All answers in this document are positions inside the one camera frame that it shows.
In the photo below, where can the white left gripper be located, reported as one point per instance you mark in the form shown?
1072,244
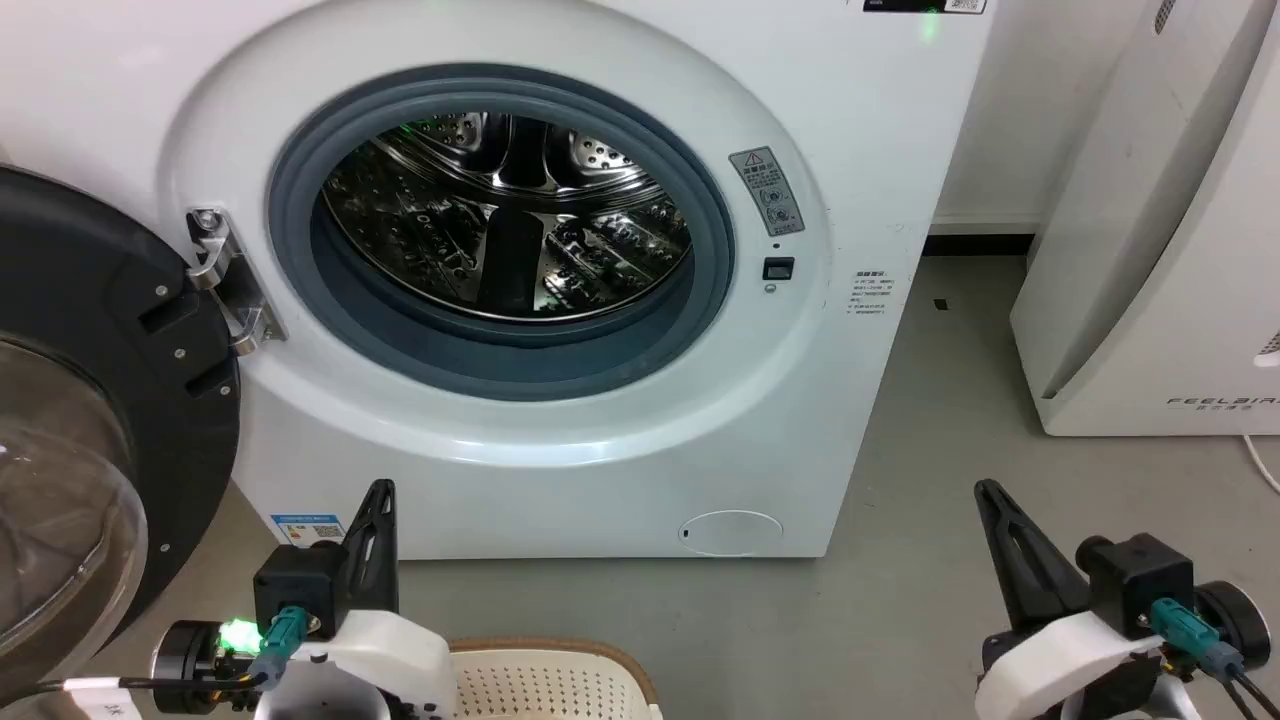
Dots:
370,665

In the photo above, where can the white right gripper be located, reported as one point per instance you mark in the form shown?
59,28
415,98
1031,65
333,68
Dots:
1060,665

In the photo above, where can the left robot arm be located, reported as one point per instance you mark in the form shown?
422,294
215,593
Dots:
195,665

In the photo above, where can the grey rubber door gasket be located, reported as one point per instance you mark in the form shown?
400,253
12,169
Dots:
520,355

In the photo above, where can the metal door hinge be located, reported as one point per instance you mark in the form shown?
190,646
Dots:
228,280

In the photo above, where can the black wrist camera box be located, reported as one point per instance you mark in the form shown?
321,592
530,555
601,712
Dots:
1140,580
298,590

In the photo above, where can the black door latch socket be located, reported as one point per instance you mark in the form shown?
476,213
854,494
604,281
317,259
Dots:
778,268

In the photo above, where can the cream perforated laundry basket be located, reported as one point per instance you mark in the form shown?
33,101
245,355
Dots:
550,685

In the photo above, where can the stainless steel washing machine drum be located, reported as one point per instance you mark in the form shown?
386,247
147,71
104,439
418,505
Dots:
590,240

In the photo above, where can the small text sticker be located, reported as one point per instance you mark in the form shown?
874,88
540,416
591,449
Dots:
868,293

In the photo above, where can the oval drain filter cover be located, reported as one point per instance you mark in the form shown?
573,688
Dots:
730,532

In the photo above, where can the white front-load washing machine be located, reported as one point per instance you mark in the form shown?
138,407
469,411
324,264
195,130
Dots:
560,470

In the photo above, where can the blue energy label sticker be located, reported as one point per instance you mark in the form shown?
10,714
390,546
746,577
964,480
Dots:
306,530

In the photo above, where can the black device with label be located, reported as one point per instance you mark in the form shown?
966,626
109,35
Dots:
925,5

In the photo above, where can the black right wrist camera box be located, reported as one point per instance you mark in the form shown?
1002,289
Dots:
1140,580

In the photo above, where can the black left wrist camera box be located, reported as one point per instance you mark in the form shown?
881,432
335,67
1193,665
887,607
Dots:
298,590

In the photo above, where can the grey warning sticker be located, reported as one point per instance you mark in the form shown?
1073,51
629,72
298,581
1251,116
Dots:
768,190

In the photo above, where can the white air purifier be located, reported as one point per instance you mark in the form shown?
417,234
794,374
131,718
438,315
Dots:
1160,260

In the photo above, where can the black washing machine door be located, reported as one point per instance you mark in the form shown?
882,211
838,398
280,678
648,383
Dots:
90,330

